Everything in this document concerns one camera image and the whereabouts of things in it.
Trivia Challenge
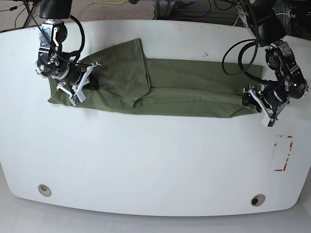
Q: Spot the right table cable grommet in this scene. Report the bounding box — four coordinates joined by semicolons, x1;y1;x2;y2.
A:
250;194;265;207

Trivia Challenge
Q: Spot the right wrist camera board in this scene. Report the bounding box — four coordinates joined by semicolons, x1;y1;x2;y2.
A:
69;91;86;107

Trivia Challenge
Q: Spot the green t-shirt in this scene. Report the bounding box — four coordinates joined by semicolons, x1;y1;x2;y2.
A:
47;37;264;119

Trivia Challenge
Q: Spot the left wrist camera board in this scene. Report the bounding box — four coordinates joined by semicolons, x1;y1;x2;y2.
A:
262;116;277;127

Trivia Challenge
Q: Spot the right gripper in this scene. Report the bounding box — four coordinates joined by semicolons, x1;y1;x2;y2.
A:
56;62;102;97

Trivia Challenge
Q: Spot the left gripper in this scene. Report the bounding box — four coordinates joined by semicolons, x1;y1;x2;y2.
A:
242;84;289;120

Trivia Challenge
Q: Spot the left table cable grommet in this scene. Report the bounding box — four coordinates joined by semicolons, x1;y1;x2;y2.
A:
38;184;52;197

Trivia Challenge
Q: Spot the table cable grommet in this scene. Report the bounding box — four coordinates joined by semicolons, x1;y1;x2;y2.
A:
38;184;52;197
250;194;265;207

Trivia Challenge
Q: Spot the red tape rectangle marking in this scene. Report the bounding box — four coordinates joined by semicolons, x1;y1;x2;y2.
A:
271;135;294;172

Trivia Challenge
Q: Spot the black tripod stand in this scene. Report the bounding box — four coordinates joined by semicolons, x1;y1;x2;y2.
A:
22;0;41;29

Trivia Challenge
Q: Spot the yellow cable on floor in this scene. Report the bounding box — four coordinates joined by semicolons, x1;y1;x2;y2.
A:
77;1;126;19

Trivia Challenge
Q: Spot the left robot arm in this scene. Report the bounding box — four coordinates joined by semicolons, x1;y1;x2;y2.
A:
216;0;309;126

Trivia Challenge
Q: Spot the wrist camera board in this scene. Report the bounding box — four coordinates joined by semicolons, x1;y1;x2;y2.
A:
69;91;86;107
262;116;277;127

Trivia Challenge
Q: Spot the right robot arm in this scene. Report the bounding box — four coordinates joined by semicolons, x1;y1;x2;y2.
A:
36;0;99;100

